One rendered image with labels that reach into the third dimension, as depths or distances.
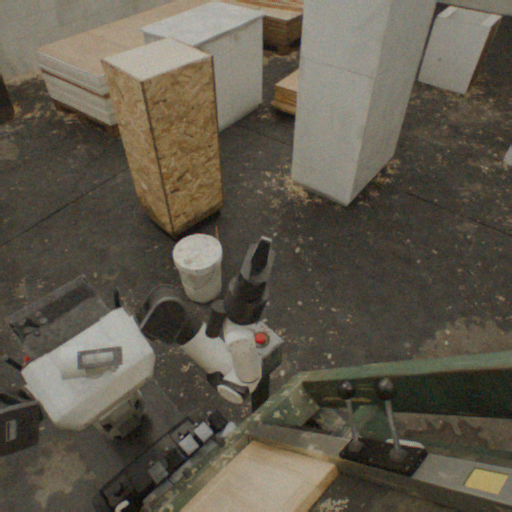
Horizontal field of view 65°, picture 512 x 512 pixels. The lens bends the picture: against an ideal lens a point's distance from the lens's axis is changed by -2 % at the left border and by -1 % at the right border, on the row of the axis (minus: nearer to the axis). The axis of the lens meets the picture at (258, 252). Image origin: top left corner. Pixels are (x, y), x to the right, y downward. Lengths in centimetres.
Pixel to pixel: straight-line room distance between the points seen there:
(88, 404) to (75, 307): 23
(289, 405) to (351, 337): 128
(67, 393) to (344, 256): 234
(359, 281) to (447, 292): 59
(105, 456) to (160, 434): 26
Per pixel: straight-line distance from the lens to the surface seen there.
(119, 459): 220
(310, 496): 91
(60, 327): 106
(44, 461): 251
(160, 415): 222
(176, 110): 256
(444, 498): 70
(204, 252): 252
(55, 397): 103
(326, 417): 152
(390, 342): 266
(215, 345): 112
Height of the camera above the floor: 219
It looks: 47 degrees down
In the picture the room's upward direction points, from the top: straight up
